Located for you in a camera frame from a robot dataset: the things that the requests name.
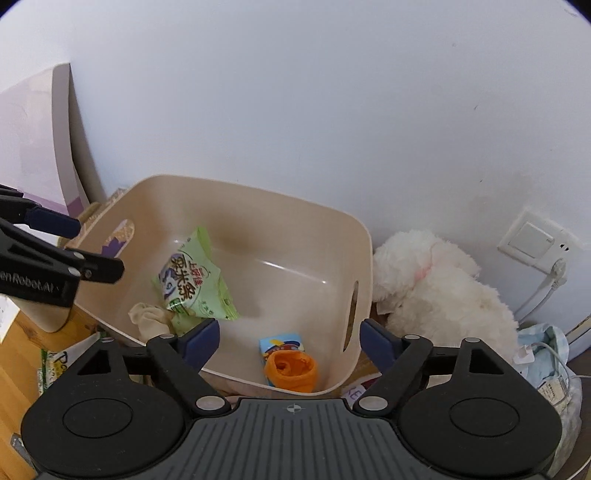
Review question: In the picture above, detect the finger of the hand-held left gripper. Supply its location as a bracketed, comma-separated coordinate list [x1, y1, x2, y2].
[0, 220, 125, 284]
[0, 185, 82, 240]

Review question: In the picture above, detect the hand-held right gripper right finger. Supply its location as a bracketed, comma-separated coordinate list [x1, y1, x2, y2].
[353, 318, 527, 416]

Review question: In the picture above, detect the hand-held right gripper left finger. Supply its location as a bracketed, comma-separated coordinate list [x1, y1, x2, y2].
[76, 318, 230, 416]

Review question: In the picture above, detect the beige plastic storage basin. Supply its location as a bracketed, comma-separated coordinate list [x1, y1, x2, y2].
[69, 174, 374, 398]

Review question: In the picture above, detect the cream cylinder bottle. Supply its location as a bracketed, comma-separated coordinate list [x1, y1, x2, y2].
[11, 295, 72, 334]

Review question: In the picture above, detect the brown cardboard box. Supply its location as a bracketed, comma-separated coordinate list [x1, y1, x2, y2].
[76, 187, 130, 232]

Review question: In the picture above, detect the white paper sheet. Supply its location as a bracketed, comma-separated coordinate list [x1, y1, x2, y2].
[0, 295, 19, 344]

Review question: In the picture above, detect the white printed bag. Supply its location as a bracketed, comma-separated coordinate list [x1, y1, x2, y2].
[342, 375, 384, 403]

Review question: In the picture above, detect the cream sock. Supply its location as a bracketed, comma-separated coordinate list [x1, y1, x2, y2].
[128, 302, 190, 344]

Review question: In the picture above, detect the green snack packet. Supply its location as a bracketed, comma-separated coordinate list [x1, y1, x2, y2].
[152, 226, 241, 324]

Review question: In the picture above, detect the small blue carton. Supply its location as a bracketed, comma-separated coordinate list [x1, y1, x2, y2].
[259, 331, 306, 365]

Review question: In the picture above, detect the white plush toy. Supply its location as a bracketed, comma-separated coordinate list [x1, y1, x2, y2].
[372, 229, 520, 365]

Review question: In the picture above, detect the green and white packet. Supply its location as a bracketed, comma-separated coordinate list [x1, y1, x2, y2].
[39, 335, 109, 395]

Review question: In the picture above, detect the orange sock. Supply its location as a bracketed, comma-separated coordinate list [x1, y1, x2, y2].
[264, 351, 319, 394]

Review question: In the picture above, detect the pale blue plastic bag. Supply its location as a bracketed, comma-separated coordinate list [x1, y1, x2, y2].
[515, 323, 583, 478]

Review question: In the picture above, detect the white charger with cable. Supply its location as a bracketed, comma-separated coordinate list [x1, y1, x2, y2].
[516, 342, 583, 407]

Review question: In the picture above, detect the white wall socket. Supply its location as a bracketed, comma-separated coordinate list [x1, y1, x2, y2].
[498, 208, 580, 278]

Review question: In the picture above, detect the white power plug cable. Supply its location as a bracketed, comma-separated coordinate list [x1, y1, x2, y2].
[512, 257, 570, 322]

